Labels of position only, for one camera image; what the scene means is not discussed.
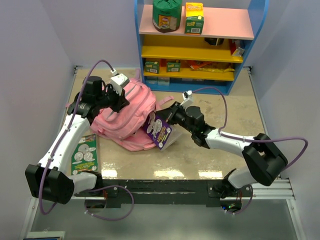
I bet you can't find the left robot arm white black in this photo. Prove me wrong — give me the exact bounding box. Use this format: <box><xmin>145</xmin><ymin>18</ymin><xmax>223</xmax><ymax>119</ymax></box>
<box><xmin>25</xmin><ymin>74</ymin><xmax>130</xmax><ymax>205</ymax></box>

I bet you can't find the orange snack packet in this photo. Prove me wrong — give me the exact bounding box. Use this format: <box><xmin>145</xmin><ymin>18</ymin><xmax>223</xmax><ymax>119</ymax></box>
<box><xmin>186</xmin><ymin>60</ymin><xmax>212</xmax><ymax>71</ymax></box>

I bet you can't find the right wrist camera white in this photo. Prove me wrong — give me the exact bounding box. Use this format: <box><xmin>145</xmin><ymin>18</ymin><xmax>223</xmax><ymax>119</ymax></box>
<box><xmin>180</xmin><ymin>90</ymin><xmax>194</xmax><ymax>109</ymax></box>

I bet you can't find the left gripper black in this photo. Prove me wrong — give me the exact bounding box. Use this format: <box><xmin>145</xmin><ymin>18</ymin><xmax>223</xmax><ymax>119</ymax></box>
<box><xmin>96</xmin><ymin>83</ymin><xmax>130</xmax><ymax>113</ymax></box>

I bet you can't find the green box left lower shelf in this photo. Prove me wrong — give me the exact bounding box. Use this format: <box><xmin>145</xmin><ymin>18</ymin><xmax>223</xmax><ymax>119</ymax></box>
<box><xmin>144</xmin><ymin>60</ymin><xmax>160</xmax><ymax>74</ymax></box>

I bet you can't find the green coin book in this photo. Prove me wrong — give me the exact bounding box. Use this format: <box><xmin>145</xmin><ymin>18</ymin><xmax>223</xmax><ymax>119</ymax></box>
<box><xmin>70</xmin><ymin>134</ymin><xmax>99</xmax><ymax>175</ymax></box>

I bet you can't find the teal tissue pack stack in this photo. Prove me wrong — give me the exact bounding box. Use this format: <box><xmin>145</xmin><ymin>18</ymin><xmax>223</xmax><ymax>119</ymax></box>
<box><xmin>145</xmin><ymin>76</ymin><xmax>170</xmax><ymax>86</ymax></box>

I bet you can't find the yellow green box top shelf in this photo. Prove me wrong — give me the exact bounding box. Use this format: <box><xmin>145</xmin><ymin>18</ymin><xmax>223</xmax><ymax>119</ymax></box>
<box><xmin>184</xmin><ymin>2</ymin><xmax>205</xmax><ymax>35</ymax></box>

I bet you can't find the blue kids shelf unit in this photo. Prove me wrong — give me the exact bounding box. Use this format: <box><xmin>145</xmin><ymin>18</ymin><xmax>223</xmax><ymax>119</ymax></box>
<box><xmin>134</xmin><ymin>0</ymin><xmax>269</xmax><ymax>95</ymax></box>

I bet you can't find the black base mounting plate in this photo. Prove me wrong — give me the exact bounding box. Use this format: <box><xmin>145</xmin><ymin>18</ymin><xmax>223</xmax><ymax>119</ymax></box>
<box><xmin>74</xmin><ymin>179</ymin><xmax>252</xmax><ymax>209</ymax></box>

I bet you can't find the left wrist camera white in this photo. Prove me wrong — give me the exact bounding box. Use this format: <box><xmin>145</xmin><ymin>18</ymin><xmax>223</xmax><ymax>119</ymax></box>
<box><xmin>109</xmin><ymin>73</ymin><xmax>130</xmax><ymax>95</ymax></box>

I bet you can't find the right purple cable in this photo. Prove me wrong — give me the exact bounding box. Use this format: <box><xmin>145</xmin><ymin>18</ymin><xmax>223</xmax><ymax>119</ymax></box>
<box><xmin>191</xmin><ymin>86</ymin><xmax>309</xmax><ymax>173</ymax></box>

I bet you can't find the aluminium frame rail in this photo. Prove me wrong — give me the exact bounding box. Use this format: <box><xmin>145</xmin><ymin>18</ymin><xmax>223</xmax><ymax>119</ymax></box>
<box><xmin>31</xmin><ymin>177</ymin><xmax>296</xmax><ymax>201</ymax></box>

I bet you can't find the green cylindrical package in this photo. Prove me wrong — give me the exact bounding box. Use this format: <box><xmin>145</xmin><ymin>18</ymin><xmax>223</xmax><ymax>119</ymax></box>
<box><xmin>152</xmin><ymin>0</ymin><xmax>182</xmax><ymax>33</ymax></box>

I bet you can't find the purple coin book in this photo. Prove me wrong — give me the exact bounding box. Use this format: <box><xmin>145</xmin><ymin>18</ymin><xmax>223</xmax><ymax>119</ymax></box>
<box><xmin>142</xmin><ymin>111</ymin><xmax>182</xmax><ymax>151</ymax></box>

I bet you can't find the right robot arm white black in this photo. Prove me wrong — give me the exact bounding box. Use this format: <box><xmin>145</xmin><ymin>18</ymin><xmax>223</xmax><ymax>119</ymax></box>
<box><xmin>156</xmin><ymin>102</ymin><xmax>288</xmax><ymax>199</ymax></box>

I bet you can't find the green box right lower shelf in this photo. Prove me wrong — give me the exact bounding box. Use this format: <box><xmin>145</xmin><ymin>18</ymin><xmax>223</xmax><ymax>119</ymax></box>
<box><xmin>166</xmin><ymin>59</ymin><xmax>181</xmax><ymax>73</ymax></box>

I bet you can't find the red white box on shelf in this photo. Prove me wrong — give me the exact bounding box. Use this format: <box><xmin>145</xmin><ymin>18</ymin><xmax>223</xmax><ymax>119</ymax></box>
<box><xmin>228</xmin><ymin>39</ymin><xmax>245</xmax><ymax>57</ymax></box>

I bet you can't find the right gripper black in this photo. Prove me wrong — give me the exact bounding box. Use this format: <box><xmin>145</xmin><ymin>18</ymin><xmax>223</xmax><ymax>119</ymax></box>
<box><xmin>155</xmin><ymin>101</ymin><xmax>195</xmax><ymax>134</ymax></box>

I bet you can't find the yellow snack packet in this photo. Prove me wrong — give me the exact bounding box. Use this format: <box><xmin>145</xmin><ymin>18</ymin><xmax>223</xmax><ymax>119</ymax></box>
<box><xmin>197</xmin><ymin>66</ymin><xmax>235</xmax><ymax>74</ymax></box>

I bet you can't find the pink student backpack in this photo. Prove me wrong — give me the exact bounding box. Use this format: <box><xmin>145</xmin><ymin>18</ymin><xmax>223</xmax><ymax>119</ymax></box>
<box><xmin>90</xmin><ymin>68</ymin><xmax>174</xmax><ymax>152</ymax></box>

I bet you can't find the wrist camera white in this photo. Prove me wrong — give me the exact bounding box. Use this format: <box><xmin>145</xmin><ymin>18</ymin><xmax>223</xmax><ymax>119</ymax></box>
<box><xmin>180</xmin><ymin>90</ymin><xmax>194</xmax><ymax>109</ymax></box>
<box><xmin>109</xmin><ymin>73</ymin><xmax>130</xmax><ymax>95</ymax></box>

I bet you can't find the black object middle shelf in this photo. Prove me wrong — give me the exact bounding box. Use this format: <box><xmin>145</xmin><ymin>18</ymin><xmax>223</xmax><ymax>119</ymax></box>
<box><xmin>204</xmin><ymin>37</ymin><xmax>225</xmax><ymax>47</ymax></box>

